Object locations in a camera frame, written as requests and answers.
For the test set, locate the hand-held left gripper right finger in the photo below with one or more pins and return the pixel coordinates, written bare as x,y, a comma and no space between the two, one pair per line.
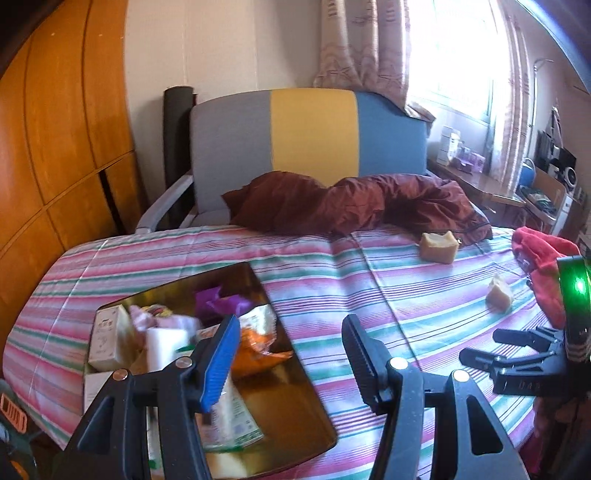
364,364

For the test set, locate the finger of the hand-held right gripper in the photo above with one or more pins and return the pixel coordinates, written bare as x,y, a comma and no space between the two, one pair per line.
521,338
480,357

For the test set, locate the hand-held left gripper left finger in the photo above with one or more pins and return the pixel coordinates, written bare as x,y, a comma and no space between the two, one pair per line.
219,364

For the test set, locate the orange snack packet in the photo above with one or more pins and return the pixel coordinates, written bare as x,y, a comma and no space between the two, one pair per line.
256,344

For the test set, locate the green yellow packet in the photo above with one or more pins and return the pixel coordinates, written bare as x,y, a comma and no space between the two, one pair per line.
235,415

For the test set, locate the purple packet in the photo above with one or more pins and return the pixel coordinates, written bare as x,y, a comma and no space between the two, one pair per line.
217,302

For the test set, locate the gold tin tray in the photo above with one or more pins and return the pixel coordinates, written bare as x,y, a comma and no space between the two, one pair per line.
286,392

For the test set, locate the cream printed box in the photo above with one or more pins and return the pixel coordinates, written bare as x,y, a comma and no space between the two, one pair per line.
108,339

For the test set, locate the small white box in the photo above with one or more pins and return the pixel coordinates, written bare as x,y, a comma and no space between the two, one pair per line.
97,383

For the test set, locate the small beige block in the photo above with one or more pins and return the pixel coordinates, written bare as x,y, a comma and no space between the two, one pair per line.
500,293

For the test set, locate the red cloth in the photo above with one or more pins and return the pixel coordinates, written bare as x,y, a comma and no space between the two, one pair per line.
542,272

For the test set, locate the striped bedsheet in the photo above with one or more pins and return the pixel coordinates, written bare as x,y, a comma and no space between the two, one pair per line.
369,286

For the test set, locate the large beige torn block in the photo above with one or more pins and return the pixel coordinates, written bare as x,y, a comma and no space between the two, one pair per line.
438,247

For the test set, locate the cardboard box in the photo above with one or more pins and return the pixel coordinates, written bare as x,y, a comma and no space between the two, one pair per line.
549,187

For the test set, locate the blue container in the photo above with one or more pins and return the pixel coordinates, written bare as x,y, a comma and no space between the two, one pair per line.
528,173

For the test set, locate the wooden desk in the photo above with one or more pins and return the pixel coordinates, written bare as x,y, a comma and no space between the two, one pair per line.
485,184

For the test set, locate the maroon quilt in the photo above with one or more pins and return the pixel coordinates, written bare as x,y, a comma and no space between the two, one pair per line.
369,203

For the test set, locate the black device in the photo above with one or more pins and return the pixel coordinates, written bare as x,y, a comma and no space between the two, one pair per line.
554,152

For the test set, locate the purple desk items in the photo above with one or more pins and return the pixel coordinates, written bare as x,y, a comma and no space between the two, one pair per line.
471,161

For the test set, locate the white boxes on desk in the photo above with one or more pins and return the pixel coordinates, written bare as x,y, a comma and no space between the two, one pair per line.
450,145

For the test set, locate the patterned beige curtain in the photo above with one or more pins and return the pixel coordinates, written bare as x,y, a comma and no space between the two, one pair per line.
360,41
512,115

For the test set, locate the orange grille object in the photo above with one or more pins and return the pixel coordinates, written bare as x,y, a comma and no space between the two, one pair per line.
14,408

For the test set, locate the black rolled mat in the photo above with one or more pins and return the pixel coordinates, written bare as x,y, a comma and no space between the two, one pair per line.
178,120

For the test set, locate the wooden wardrobe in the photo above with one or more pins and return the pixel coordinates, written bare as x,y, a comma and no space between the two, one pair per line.
60,115

